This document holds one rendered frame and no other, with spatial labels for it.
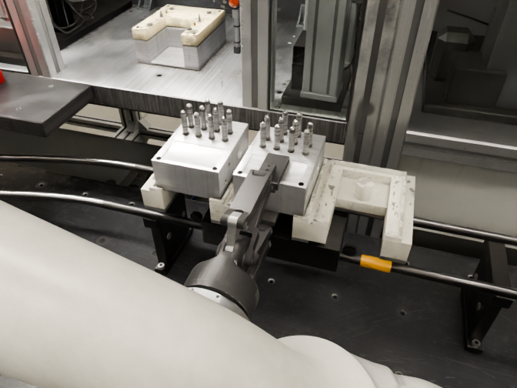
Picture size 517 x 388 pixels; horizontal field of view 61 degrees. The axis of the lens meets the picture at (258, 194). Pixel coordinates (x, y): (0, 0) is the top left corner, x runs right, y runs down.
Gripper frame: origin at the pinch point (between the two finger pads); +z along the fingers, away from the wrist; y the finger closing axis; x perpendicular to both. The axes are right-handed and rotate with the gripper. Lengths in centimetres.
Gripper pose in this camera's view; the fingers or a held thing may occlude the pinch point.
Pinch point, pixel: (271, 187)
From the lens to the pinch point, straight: 57.6
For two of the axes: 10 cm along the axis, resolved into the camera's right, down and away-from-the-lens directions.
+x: -9.5, -1.9, 2.4
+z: 3.1, -6.1, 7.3
